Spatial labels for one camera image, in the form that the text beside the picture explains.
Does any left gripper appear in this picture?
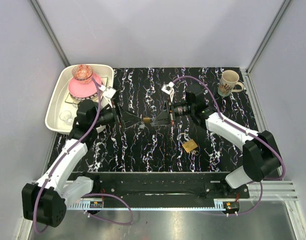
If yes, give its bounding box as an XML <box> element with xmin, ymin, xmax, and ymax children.
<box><xmin>92</xmin><ymin>99</ymin><xmax>143</xmax><ymax>130</ymax></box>

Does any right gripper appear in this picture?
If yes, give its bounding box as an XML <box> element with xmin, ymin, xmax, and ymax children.
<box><xmin>151</xmin><ymin>98</ymin><xmax>194</xmax><ymax>127</ymax></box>

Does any small brass padlock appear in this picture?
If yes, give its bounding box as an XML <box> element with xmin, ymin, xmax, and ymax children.
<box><xmin>143</xmin><ymin>117</ymin><xmax>151</xmax><ymax>124</ymax></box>

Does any large brass padlock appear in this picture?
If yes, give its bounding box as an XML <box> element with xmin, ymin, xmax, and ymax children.
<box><xmin>177</xmin><ymin>133</ymin><xmax>198</xmax><ymax>153</ymax></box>

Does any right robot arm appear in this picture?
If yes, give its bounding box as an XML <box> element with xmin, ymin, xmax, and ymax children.
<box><xmin>152</xmin><ymin>82</ymin><xmax>281</xmax><ymax>198</ymax></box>

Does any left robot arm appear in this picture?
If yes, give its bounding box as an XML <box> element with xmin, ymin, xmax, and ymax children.
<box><xmin>22</xmin><ymin>99</ymin><xmax>141</xmax><ymax>228</ymax></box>

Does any patterned plate stack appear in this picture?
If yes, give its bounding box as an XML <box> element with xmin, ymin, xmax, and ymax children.
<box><xmin>64</xmin><ymin>77</ymin><xmax>108</xmax><ymax>104</ymax></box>

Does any pink upturned bowl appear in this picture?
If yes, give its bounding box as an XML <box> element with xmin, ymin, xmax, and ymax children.
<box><xmin>68</xmin><ymin>74</ymin><xmax>103</xmax><ymax>99</ymax></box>

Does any clear drinking glass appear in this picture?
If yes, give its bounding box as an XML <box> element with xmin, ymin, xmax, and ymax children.
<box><xmin>59</xmin><ymin>110</ymin><xmax>73</xmax><ymax>126</ymax></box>

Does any red patterned small bowl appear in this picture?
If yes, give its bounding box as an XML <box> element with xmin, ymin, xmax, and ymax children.
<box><xmin>72</xmin><ymin>64</ymin><xmax>93</xmax><ymax>83</ymax></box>

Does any white plastic tray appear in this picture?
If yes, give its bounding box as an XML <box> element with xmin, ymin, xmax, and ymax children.
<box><xmin>45</xmin><ymin>63</ymin><xmax>114</xmax><ymax>135</ymax></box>

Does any cream seashell mug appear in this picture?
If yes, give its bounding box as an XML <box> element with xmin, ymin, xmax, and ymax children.
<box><xmin>217</xmin><ymin>70</ymin><xmax>244</xmax><ymax>97</ymax></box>

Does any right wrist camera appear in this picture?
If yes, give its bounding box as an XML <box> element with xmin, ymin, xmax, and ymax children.
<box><xmin>162</xmin><ymin>81</ymin><xmax>175</xmax><ymax>103</ymax></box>

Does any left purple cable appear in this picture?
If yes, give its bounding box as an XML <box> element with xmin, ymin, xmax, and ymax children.
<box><xmin>33</xmin><ymin>74</ymin><xmax>106</xmax><ymax>233</ymax></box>

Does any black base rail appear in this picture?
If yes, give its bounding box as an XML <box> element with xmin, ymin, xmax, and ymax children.
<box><xmin>77</xmin><ymin>171</ymin><xmax>251</xmax><ymax>208</ymax></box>

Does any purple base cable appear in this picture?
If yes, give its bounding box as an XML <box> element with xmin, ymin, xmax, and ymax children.
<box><xmin>84</xmin><ymin>192</ymin><xmax>135</xmax><ymax>226</ymax></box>

